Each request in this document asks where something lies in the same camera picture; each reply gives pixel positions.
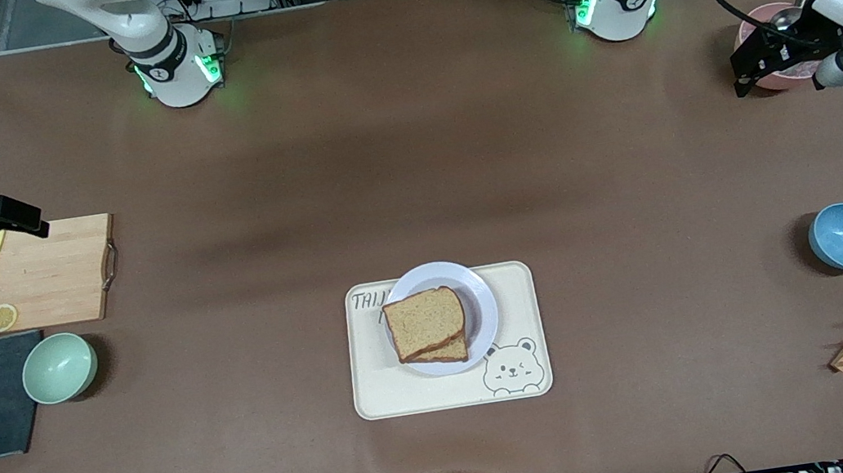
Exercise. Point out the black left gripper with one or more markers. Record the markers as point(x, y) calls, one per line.
point(804, 43)

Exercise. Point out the white round plate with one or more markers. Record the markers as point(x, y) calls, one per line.
point(480, 302)

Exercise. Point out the brown bread slice plain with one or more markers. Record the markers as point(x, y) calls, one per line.
point(425, 320)

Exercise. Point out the brown bread slice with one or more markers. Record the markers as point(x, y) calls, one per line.
point(450, 352)

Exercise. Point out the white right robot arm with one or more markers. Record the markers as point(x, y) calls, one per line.
point(176, 73)

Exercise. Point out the pink bowl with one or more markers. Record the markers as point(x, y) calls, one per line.
point(779, 80)

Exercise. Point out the wooden cutting board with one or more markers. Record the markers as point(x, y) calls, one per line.
point(47, 272)

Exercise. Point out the lemon slice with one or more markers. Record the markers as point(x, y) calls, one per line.
point(3, 317)

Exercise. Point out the light green bowl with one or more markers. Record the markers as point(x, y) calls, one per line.
point(59, 368)

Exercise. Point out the cream tray with bear print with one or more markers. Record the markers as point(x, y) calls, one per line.
point(376, 383)

